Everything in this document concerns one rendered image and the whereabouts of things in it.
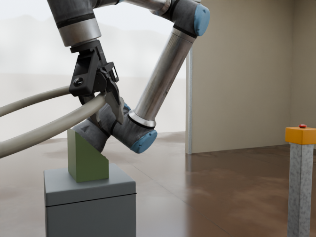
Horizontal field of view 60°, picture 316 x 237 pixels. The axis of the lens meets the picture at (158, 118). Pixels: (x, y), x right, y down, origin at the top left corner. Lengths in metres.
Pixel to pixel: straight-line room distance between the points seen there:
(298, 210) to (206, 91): 4.82
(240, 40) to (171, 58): 5.78
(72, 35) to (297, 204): 1.43
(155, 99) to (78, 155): 0.44
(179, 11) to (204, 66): 5.08
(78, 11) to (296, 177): 1.39
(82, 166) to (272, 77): 6.60
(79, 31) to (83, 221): 0.90
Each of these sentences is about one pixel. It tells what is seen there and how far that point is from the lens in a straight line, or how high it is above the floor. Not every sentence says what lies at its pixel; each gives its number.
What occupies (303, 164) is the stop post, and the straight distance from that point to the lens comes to 1.65.
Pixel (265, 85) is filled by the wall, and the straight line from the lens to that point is 7.38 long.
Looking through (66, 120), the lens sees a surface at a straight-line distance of 0.59.
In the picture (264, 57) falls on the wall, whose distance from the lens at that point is 7.39.
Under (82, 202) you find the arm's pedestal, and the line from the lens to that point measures 1.30.
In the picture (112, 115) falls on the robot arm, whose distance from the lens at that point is 1.37.
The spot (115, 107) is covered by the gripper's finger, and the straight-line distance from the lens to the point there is 0.68.
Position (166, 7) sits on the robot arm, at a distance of 1.22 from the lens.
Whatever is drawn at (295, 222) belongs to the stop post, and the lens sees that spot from 1.76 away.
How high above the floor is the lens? 1.25
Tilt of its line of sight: 4 degrees down
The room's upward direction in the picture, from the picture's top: straight up
